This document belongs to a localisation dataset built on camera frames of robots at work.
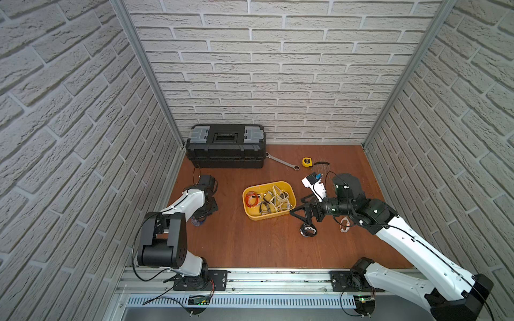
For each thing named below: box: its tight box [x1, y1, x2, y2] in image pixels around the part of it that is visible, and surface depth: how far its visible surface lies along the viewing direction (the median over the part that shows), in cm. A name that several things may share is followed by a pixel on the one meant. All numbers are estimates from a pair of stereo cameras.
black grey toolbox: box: [185, 123, 267, 169], surface depth 100 cm
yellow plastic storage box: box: [242, 181, 298, 221], surface depth 95 cm
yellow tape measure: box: [301, 157, 313, 168], surface depth 112 cm
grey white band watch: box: [263, 190, 274, 204], surface depth 97 cm
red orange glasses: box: [244, 190, 260, 208], surface depth 96 cm
